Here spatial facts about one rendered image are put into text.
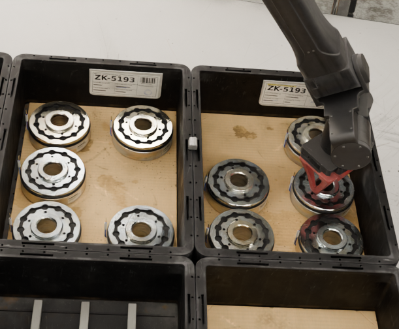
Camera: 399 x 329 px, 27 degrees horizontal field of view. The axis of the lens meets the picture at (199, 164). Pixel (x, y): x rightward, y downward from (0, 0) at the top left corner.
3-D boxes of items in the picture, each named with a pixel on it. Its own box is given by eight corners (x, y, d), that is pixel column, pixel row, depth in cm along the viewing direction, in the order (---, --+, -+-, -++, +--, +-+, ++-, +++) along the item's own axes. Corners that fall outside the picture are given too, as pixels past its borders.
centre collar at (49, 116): (46, 110, 140) (46, 108, 139) (75, 113, 140) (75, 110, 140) (42, 131, 136) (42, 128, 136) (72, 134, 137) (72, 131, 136)
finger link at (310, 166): (349, 192, 134) (364, 154, 127) (319, 211, 131) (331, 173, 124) (320, 166, 138) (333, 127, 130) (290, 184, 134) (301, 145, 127)
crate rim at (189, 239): (15, 62, 140) (14, 52, 138) (189, 74, 143) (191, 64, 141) (-22, 256, 114) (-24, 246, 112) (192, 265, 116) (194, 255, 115)
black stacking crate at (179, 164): (19, 104, 147) (15, 55, 139) (183, 113, 150) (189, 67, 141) (-15, 292, 121) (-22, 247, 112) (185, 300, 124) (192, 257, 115)
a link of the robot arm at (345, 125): (360, 47, 115) (303, 64, 118) (362, 104, 107) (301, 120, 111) (386, 104, 122) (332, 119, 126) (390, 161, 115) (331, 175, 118)
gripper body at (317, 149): (372, 151, 130) (384, 119, 124) (326, 179, 125) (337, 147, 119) (343, 126, 133) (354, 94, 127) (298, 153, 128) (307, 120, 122)
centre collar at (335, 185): (309, 172, 137) (310, 170, 136) (338, 177, 137) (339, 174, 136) (309, 195, 133) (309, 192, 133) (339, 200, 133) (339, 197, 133)
